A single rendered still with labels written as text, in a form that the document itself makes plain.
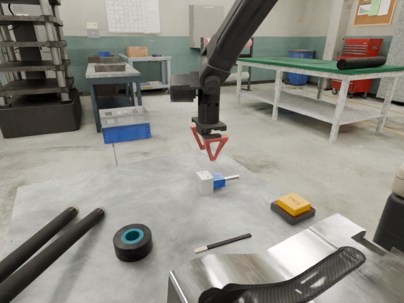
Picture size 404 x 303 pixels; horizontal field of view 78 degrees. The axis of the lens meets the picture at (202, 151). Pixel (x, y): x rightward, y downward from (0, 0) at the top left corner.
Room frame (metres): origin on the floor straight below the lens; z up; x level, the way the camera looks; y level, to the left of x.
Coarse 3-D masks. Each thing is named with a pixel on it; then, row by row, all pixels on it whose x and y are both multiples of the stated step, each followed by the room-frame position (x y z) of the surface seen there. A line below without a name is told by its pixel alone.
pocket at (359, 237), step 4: (360, 232) 0.37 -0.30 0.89; (364, 232) 0.37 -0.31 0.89; (352, 236) 0.36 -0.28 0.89; (356, 236) 0.36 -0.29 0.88; (360, 236) 0.37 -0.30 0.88; (364, 236) 0.37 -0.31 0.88; (356, 240) 0.37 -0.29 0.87; (360, 240) 0.37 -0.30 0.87; (364, 240) 0.37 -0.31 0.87; (368, 240) 0.36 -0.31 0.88; (364, 244) 0.36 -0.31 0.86; (368, 244) 0.36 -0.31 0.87; (372, 244) 0.35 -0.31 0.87; (376, 244) 0.35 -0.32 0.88; (368, 248) 0.35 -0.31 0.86; (372, 248) 0.35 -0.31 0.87; (376, 248) 0.35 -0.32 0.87; (380, 248) 0.34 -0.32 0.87; (392, 248) 0.33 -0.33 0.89; (376, 252) 0.34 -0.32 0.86; (380, 252) 0.34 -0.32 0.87; (384, 252) 0.34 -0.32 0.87; (380, 256) 0.34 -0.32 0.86
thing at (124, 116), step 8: (104, 112) 3.34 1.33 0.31; (112, 112) 3.38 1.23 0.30; (120, 112) 3.42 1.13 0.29; (128, 112) 3.46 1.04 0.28; (136, 112) 3.50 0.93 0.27; (144, 112) 3.17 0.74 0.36; (104, 120) 2.98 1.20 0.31; (112, 120) 3.02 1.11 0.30; (120, 120) 3.27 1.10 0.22; (128, 120) 3.09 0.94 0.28; (136, 120) 3.13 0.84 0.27; (144, 120) 3.17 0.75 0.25
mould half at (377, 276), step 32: (320, 224) 0.39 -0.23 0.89; (352, 224) 0.39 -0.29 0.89; (224, 256) 0.28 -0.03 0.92; (256, 256) 0.31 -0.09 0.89; (288, 256) 0.32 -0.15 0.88; (320, 256) 0.31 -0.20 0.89; (384, 256) 0.31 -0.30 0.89; (192, 288) 0.22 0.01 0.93; (352, 288) 0.26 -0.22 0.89; (384, 288) 0.25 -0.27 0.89
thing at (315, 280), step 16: (336, 256) 0.32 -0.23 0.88; (352, 256) 0.31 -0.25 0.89; (304, 272) 0.28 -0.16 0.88; (320, 272) 0.29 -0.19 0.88; (336, 272) 0.29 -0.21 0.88; (224, 288) 0.21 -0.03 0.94; (240, 288) 0.22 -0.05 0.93; (256, 288) 0.23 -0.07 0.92; (272, 288) 0.25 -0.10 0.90; (288, 288) 0.26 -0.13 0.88; (304, 288) 0.26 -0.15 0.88; (320, 288) 0.26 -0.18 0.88
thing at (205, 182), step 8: (200, 176) 0.64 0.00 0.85; (208, 176) 0.64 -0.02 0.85; (216, 176) 0.66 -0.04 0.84; (232, 176) 0.68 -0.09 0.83; (200, 184) 0.63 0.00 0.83; (208, 184) 0.63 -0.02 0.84; (216, 184) 0.64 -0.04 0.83; (224, 184) 0.65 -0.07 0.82; (200, 192) 0.63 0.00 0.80; (208, 192) 0.63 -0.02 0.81
